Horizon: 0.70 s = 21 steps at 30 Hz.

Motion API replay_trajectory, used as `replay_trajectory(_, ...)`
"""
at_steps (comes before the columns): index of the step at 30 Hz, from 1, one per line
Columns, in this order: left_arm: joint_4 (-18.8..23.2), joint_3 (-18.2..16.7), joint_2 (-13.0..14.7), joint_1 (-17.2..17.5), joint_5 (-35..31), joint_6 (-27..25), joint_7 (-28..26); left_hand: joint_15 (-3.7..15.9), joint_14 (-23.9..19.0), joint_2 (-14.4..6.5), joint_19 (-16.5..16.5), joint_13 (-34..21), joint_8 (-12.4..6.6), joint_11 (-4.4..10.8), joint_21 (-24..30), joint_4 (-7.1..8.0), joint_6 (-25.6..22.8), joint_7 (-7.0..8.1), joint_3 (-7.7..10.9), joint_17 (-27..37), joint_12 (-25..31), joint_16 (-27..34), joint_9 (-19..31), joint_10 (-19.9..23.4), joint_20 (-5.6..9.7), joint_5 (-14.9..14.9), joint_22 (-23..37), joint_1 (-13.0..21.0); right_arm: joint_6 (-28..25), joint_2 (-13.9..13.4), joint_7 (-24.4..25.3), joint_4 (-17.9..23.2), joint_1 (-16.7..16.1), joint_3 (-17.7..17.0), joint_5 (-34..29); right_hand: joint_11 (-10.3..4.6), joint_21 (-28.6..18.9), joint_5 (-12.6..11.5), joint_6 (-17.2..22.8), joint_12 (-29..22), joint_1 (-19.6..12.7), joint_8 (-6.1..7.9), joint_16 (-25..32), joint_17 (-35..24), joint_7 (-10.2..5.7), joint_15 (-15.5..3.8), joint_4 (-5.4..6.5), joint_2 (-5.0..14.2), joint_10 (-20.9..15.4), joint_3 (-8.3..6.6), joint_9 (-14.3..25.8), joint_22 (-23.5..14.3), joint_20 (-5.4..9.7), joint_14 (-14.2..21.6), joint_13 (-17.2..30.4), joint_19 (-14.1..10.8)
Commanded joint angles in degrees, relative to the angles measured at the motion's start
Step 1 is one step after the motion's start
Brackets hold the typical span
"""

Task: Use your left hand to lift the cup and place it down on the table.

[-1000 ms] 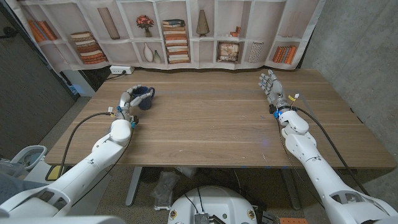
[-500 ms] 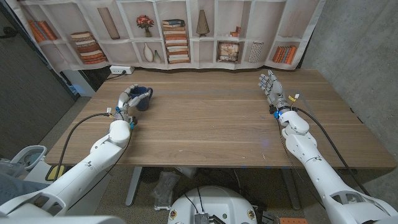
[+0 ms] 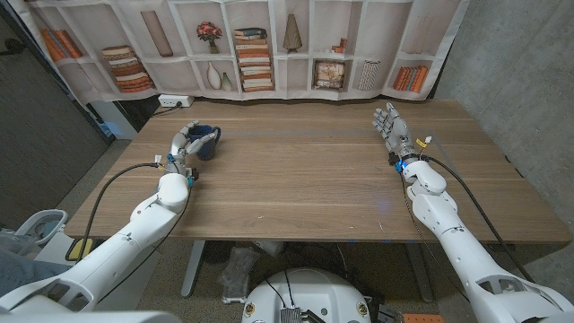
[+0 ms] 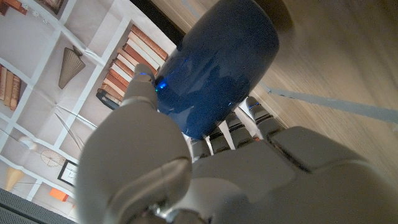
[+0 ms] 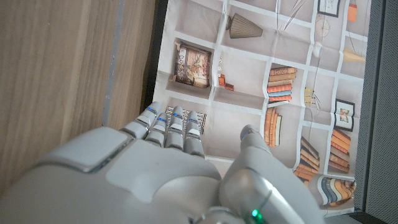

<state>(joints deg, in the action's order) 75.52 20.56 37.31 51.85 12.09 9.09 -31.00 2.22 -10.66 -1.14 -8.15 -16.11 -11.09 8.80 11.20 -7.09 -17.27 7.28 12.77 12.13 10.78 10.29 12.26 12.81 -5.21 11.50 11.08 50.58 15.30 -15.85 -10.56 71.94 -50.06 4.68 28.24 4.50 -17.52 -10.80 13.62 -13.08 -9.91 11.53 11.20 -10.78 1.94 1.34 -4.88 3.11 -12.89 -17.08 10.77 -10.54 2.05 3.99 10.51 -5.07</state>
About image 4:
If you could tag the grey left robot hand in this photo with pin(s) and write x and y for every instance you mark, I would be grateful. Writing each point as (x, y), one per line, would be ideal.
(233, 180)

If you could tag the dark blue ceramic mug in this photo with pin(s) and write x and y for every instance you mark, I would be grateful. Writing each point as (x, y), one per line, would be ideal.
(217, 62)

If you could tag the printed bookshelf backdrop cloth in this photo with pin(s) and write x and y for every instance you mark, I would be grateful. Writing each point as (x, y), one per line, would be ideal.
(46, 109)

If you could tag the grey perforated panel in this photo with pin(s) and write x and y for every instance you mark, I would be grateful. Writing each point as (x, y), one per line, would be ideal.
(18, 210)

